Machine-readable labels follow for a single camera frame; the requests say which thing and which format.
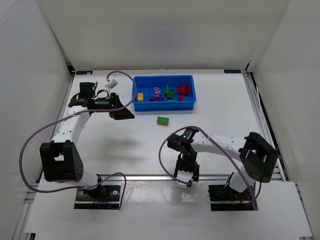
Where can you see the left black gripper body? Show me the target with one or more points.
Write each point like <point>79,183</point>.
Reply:
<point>115,105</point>

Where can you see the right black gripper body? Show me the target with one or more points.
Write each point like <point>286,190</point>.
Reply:
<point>186,167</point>

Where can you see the yellow lego brick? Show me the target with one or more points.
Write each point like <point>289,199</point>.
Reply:
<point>140,97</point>

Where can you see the purple round lego brick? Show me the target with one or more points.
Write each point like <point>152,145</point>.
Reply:
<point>155,99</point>

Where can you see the purple curved lego brick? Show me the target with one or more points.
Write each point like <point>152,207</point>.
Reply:
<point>159,96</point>

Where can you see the red toothed lego brick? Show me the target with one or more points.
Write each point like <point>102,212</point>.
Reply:
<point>180,89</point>

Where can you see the red oval lego brick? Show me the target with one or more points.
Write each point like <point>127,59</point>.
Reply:
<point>187,89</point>

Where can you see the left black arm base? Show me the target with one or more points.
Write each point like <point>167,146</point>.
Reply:
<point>107,196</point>

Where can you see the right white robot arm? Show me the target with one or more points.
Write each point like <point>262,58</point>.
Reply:
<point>252,156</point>

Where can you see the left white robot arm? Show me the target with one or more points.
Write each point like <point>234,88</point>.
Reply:
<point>61,161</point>

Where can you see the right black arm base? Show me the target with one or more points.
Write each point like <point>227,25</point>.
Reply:
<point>225,199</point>

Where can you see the blue divided plastic bin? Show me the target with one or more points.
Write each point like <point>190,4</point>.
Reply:
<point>145,85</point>

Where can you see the light purple square lego brick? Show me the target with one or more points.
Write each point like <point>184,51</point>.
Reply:
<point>156,90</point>

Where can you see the green flat lego plate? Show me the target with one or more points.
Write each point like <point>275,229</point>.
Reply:
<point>162,120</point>

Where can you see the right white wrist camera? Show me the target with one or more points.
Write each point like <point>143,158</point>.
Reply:
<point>184,179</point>

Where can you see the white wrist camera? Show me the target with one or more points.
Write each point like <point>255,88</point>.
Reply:
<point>111,84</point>
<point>184,179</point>

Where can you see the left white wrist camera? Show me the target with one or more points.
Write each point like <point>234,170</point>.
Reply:
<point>111,84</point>

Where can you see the aluminium front rail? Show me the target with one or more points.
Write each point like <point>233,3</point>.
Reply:
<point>275,177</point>

